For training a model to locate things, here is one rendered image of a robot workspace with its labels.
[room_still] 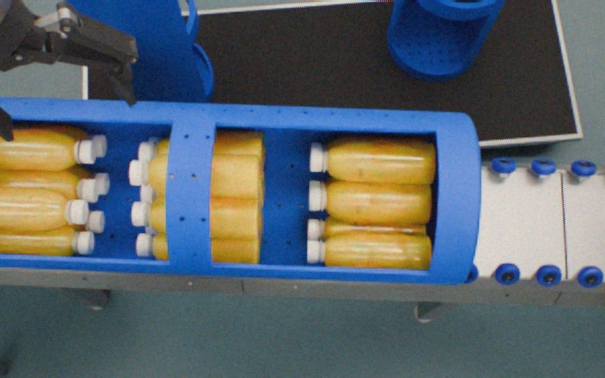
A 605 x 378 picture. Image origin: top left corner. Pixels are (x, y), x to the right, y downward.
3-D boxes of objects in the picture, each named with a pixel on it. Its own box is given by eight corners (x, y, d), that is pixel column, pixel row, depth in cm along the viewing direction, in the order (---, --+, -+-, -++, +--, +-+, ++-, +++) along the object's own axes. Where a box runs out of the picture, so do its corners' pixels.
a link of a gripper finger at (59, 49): (3, 24, 68) (9, 15, 67) (114, 45, 76) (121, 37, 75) (8, 61, 67) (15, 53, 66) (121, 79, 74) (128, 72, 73)
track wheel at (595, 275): (607, 272, 135) (604, 264, 137) (582, 271, 135) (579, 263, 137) (601, 290, 138) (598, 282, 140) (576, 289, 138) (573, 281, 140)
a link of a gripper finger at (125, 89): (101, 51, 75) (108, 48, 75) (124, 82, 82) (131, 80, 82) (106, 77, 74) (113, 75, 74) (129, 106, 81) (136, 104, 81)
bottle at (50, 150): (-33, 172, 126) (78, 176, 126) (-35, 129, 125) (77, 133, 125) (-16, 164, 133) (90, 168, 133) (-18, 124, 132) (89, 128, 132)
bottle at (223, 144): (264, 140, 132) (156, 136, 132) (261, 133, 125) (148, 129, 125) (262, 181, 132) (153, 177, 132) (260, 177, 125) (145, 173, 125)
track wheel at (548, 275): (565, 270, 135) (563, 263, 137) (540, 269, 136) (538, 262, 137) (560, 289, 138) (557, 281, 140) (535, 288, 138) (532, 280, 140)
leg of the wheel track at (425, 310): (433, 322, 231) (481, 296, 170) (413, 322, 231) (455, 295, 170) (433, 303, 232) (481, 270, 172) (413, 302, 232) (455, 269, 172)
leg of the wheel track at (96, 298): (106, 310, 232) (40, 279, 171) (87, 309, 232) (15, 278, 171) (108, 291, 233) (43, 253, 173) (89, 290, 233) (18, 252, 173)
